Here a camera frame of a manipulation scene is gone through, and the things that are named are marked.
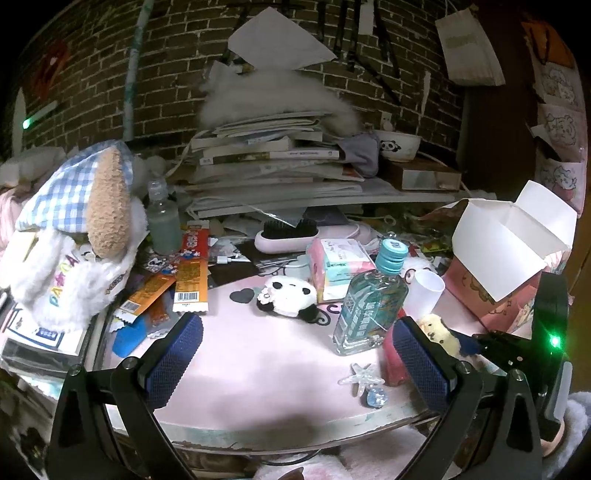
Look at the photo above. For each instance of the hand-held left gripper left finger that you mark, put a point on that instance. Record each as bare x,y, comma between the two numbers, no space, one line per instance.
173,364

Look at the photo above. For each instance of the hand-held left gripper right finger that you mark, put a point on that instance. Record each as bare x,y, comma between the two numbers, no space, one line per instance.
420,364

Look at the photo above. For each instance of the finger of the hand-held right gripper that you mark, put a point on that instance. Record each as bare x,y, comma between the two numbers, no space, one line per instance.
505,348

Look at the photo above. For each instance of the red small packet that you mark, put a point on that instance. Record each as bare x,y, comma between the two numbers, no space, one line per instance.
392,364

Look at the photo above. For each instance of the yellow chick plush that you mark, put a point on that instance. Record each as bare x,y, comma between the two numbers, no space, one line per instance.
438,330

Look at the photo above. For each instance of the blue glitter ball charm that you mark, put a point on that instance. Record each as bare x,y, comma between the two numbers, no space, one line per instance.
377,398

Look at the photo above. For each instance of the clear star hair clip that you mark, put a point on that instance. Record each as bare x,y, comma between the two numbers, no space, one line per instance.
360,376

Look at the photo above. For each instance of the clear bottle teal cap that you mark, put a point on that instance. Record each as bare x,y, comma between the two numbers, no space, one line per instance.
364,309

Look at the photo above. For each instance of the pink box white flaps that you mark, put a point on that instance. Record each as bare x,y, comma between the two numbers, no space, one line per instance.
489,240

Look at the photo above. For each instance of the dark orange snack packet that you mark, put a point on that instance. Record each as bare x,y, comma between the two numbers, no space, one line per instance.
159,316

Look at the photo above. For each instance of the white plastic cup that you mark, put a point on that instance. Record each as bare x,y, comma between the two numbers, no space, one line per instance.
425,290

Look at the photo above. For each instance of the orange barcode snack packet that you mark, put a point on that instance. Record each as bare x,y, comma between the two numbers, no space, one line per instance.
190,286

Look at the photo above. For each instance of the pink desk mat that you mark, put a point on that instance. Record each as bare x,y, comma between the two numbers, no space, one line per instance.
268,364

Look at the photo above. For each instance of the black heart sticker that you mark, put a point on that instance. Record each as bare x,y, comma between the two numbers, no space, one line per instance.
241,296

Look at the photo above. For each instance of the red white plush charm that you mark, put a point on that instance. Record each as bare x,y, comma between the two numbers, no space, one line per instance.
418,264

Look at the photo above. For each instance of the red snack packet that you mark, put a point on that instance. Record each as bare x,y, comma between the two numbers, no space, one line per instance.
194,240

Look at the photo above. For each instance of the pink tissue pack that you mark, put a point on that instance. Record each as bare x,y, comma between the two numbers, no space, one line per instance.
337,263

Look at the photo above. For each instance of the dark storage case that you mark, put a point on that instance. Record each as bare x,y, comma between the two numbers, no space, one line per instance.
41,348

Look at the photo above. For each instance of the panda plush toy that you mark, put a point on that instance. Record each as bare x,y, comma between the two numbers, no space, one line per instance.
286,295

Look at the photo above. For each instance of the plush dog plaid hat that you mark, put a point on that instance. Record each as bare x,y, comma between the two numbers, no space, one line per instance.
69,277

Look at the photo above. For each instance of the frosted plastic bottle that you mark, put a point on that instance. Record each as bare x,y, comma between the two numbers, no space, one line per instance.
164,221

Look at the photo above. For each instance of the pink hair brush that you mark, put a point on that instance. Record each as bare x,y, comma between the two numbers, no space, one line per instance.
286,242

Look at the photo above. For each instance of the brown wooden box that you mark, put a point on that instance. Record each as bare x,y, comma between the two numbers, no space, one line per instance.
425,177

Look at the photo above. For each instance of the white flat board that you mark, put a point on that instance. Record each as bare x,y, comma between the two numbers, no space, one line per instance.
323,201

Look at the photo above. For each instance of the purple cloth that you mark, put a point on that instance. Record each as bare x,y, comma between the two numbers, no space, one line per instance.
360,154

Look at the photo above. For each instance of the white panda bowl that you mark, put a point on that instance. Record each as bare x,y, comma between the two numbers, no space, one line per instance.
397,145

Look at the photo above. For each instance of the stack of books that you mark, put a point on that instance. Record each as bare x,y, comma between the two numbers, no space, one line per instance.
268,161

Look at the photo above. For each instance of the orange paper bag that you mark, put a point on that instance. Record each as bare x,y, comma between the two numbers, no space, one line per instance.
549,46

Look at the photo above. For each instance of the white paper bag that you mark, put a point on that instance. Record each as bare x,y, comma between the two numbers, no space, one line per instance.
468,50

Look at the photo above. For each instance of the pale blue pole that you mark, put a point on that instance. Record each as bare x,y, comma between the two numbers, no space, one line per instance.
131,83

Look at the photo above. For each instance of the grey fluffy fur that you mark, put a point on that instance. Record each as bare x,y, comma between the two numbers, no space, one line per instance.
272,94

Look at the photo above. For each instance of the white paper sheet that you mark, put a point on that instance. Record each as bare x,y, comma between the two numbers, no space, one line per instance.
277,41

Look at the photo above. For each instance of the cartoon wall organiser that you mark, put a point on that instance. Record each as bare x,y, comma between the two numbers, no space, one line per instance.
561,134

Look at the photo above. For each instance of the red wall decoration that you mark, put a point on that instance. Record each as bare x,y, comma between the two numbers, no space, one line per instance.
48,69

